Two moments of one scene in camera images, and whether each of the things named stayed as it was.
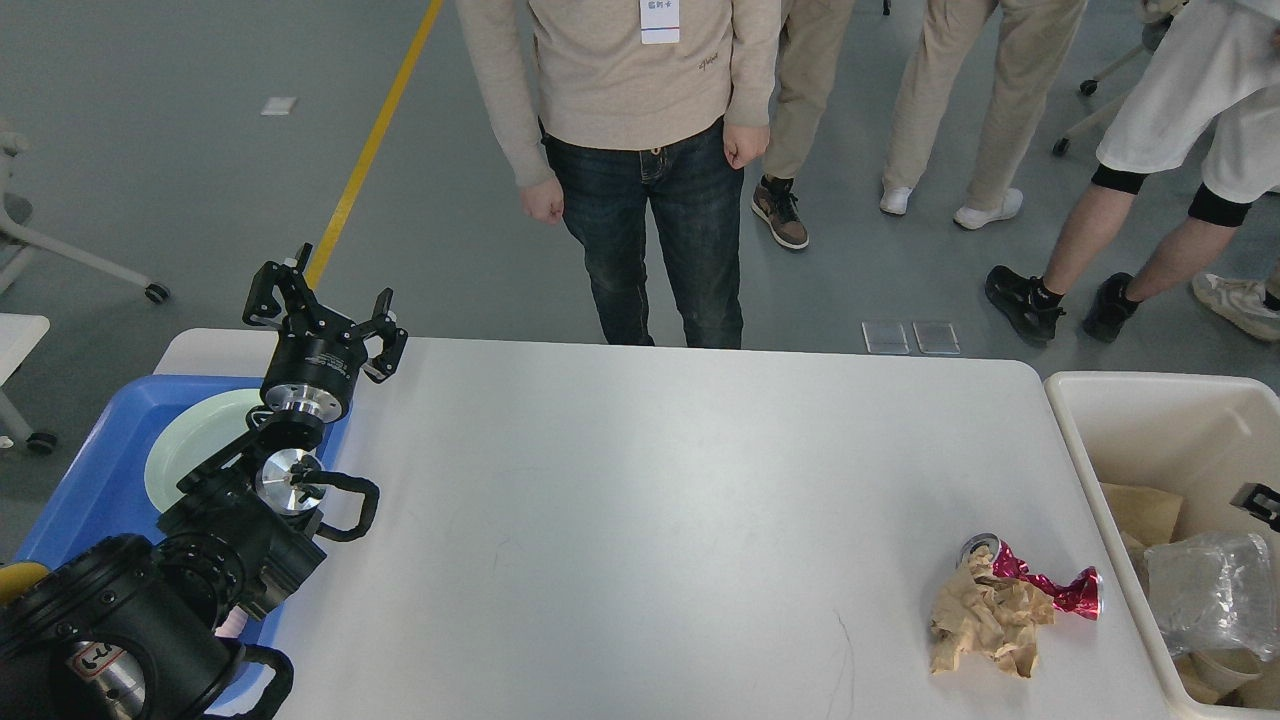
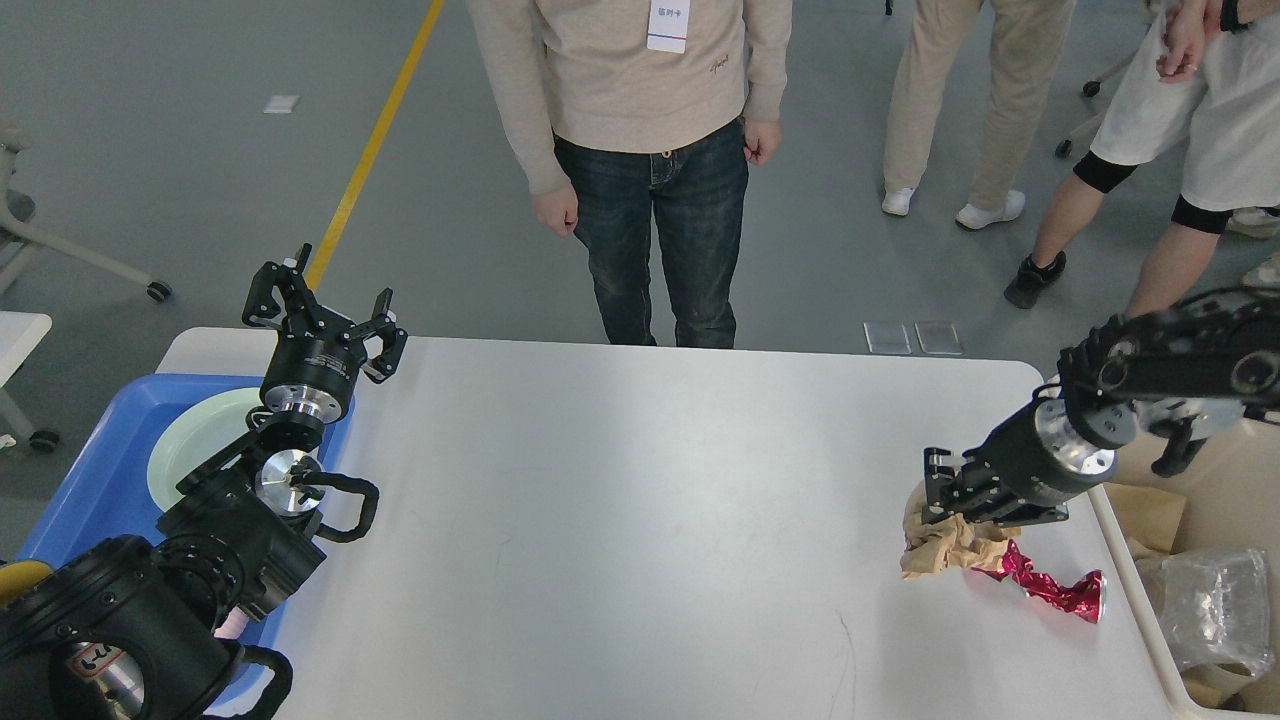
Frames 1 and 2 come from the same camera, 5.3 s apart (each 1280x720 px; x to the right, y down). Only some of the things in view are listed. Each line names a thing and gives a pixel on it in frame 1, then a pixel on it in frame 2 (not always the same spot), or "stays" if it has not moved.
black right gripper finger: (1260, 502) -> (1041, 455)
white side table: (19, 334) stays
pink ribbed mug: (233, 624) stays
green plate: (190, 435) stays
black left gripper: (314, 362) stays
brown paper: (978, 612) -> (950, 540)
